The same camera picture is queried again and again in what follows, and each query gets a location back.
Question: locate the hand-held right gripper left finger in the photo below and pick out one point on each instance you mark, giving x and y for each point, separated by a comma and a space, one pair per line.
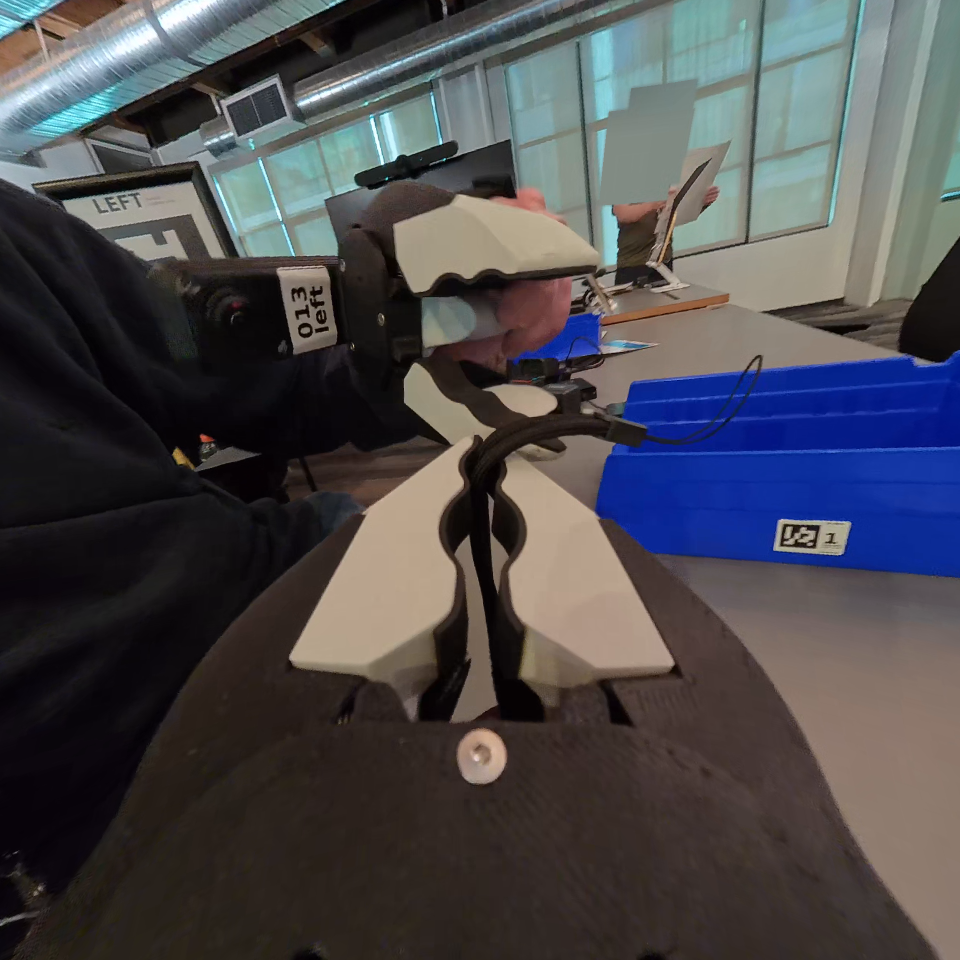
383, 600

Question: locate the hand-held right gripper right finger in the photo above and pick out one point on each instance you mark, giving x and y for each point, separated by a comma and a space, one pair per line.
593, 600

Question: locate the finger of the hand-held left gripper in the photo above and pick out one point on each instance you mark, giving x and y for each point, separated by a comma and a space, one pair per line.
488, 240
480, 398

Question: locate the large blue bin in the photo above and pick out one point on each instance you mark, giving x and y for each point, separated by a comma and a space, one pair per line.
810, 465

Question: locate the person's left forearm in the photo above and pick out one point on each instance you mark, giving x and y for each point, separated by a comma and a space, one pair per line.
300, 405

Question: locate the person's left hand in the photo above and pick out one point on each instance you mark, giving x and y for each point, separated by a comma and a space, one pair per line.
525, 308

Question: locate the black tv screen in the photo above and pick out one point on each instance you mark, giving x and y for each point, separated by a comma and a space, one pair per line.
480, 168

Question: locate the small blue bin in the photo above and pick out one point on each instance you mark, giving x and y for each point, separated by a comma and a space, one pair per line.
567, 338

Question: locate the framed tag sign board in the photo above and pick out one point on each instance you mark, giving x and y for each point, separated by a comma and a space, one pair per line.
150, 210

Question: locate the small wooden table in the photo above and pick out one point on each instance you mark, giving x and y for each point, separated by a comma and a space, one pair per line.
660, 300

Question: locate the silver ceiling pipe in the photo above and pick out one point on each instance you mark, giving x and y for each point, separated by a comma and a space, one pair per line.
435, 53

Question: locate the ceiling vent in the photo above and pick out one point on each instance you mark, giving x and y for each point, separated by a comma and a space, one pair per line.
258, 105

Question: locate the black chair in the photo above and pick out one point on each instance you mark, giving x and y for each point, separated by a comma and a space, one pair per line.
938, 308

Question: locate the black camera bar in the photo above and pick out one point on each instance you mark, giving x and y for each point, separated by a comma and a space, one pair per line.
405, 162

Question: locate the large silver ceiling duct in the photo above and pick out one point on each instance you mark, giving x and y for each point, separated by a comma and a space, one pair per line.
120, 60

